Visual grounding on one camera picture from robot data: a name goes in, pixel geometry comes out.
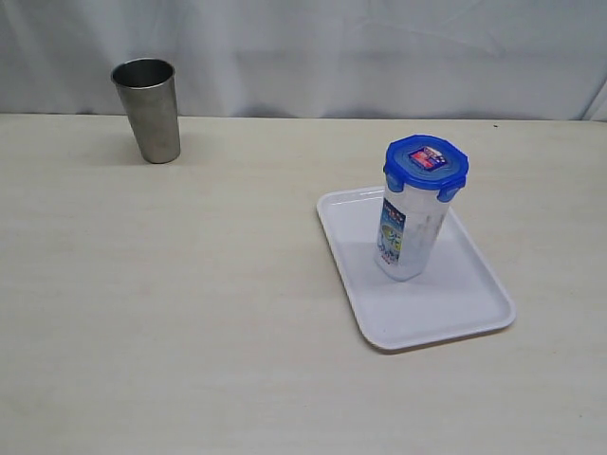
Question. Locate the clear plastic tall container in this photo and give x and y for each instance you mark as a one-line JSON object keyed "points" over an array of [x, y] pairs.
{"points": [[409, 223]]}

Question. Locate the stainless steel tumbler cup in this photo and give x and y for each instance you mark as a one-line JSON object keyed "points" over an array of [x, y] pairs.
{"points": [[146, 88]]}

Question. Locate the blue plastic lid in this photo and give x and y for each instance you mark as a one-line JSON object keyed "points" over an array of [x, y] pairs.
{"points": [[426, 163]]}

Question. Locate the white rectangular plastic tray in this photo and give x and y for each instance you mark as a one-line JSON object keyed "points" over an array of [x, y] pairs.
{"points": [[457, 296]]}

